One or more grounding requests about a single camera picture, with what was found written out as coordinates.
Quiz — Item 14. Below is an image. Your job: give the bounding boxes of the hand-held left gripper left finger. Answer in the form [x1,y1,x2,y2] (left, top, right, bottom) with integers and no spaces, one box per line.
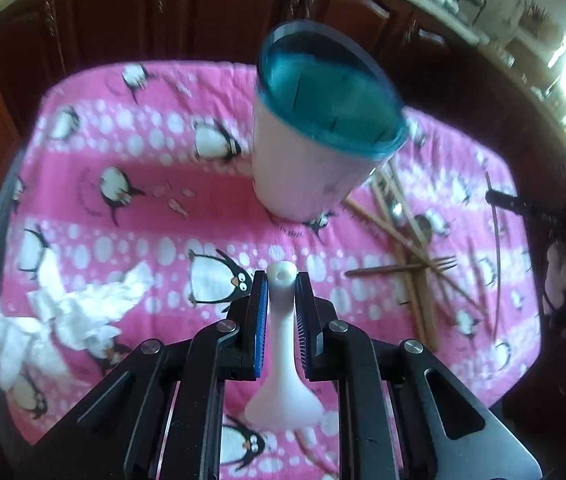
[33,271,271,480]

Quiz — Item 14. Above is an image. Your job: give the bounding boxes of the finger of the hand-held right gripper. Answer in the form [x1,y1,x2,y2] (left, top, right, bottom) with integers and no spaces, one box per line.
[485,189,558,224]

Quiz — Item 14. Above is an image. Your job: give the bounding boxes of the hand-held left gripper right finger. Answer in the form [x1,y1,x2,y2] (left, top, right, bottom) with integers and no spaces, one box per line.
[294,271,544,480]

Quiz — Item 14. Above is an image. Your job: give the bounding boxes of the wooden-handled fork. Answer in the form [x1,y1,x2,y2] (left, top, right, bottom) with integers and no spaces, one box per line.
[345,256,457,279]

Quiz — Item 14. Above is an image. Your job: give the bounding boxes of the pile of wooden chopsticks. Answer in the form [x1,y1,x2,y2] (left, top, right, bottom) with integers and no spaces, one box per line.
[343,160,506,351]

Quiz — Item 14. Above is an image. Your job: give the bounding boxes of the white cup teal rim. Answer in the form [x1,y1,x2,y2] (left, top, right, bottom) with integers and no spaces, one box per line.
[252,20,410,223]

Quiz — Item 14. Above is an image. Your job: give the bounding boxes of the pink penguin blanket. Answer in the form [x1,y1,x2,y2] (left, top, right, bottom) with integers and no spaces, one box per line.
[0,60,544,480]

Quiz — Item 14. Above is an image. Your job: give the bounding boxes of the crumpled white tissue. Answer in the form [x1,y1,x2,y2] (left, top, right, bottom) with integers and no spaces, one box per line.
[0,260,156,391]

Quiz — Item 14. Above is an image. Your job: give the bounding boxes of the dark wooden base cabinets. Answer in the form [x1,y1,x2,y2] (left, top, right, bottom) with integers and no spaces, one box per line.
[0,0,518,201]

